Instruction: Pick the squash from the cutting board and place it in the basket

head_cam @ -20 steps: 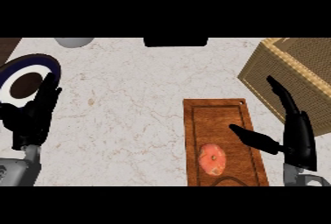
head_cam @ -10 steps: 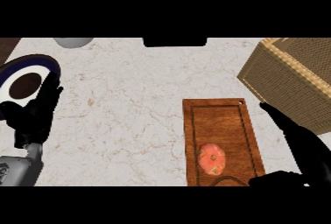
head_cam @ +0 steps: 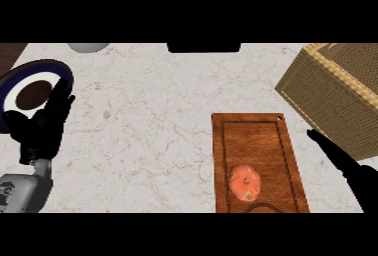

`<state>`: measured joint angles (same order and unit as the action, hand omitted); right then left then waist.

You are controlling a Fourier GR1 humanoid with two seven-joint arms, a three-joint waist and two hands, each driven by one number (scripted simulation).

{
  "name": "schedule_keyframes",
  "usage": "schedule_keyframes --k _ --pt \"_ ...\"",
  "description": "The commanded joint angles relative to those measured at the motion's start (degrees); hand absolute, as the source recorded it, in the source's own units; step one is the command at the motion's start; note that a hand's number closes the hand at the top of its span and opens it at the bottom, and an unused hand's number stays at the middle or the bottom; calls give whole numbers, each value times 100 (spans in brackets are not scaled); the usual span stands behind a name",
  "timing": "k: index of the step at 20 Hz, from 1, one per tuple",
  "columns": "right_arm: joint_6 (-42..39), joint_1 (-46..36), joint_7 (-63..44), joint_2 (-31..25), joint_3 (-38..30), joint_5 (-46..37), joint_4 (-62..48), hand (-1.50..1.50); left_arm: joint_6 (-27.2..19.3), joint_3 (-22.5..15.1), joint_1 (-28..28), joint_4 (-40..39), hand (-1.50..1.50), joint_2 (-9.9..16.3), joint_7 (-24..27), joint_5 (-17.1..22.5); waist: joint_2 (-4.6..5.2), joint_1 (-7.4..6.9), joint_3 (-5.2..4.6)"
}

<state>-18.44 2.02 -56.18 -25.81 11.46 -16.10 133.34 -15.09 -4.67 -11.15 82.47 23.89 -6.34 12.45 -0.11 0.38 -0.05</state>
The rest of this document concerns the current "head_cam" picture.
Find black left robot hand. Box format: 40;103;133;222
3;77;77;166

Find tan wicker basket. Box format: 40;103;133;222
273;43;378;162

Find brown wooden cutting board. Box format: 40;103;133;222
211;112;312;214

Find black appliance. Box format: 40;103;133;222
165;43;244;54

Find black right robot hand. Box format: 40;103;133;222
306;128;378;214

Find dark brown wooden object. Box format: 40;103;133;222
0;43;30;78

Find grey round object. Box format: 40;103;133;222
67;43;111;54

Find blue and white plate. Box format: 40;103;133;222
0;59;75;134

